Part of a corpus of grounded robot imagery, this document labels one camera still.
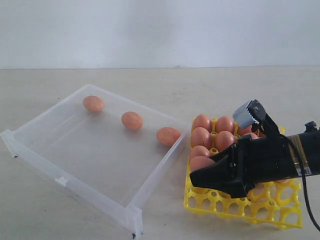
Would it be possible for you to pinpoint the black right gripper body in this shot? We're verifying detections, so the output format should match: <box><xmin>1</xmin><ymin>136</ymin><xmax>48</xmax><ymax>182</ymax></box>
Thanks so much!
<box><xmin>236</xmin><ymin>114</ymin><xmax>299</xmax><ymax>184</ymax></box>

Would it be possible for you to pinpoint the brown egg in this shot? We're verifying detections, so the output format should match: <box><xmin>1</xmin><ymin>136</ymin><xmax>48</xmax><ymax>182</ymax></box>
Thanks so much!
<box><xmin>244</xmin><ymin>132</ymin><xmax>259</xmax><ymax>140</ymax></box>
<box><xmin>121</xmin><ymin>111</ymin><xmax>144</xmax><ymax>130</ymax></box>
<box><xmin>193</xmin><ymin>114</ymin><xmax>213</xmax><ymax>132</ymax></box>
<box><xmin>189</xmin><ymin>156</ymin><xmax>215</xmax><ymax>172</ymax></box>
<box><xmin>156</xmin><ymin>127</ymin><xmax>181</xmax><ymax>147</ymax></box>
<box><xmin>189</xmin><ymin>145</ymin><xmax>211</xmax><ymax>160</ymax></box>
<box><xmin>237</xmin><ymin>125</ymin><xmax>252</xmax><ymax>136</ymax></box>
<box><xmin>215</xmin><ymin>130</ymin><xmax>236</xmax><ymax>152</ymax></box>
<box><xmin>215</xmin><ymin>116</ymin><xmax>235</xmax><ymax>134</ymax></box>
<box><xmin>82</xmin><ymin>95</ymin><xmax>105</xmax><ymax>112</ymax></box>
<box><xmin>275</xmin><ymin>179</ymin><xmax>290</xmax><ymax>184</ymax></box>
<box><xmin>190</xmin><ymin>127</ymin><xmax>213</xmax><ymax>150</ymax></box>

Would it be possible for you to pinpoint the yellow plastic egg tray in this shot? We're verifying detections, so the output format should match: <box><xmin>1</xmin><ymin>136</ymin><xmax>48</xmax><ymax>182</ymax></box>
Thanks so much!
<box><xmin>183</xmin><ymin>117</ymin><xmax>304</xmax><ymax>230</ymax></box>

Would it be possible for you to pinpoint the clear plastic drawer bin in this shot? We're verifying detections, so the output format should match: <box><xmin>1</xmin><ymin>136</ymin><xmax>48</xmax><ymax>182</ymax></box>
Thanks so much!
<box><xmin>1</xmin><ymin>84</ymin><xmax>190</xmax><ymax>239</ymax></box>

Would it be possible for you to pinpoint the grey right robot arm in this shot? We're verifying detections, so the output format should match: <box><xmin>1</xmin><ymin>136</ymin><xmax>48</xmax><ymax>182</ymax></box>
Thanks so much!
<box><xmin>189</xmin><ymin>122</ymin><xmax>320</xmax><ymax>198</ymax></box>

